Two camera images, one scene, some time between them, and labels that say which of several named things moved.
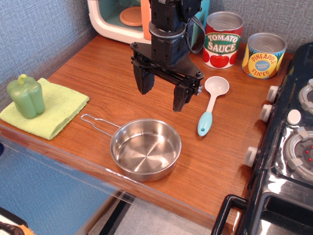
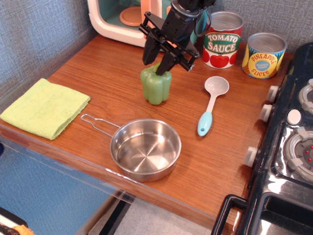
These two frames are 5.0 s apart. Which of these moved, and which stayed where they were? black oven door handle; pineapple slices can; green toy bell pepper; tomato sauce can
Moved: green toy bell pepper
Stayed: pineapple slices can; black oven door handle; tomato sauce can
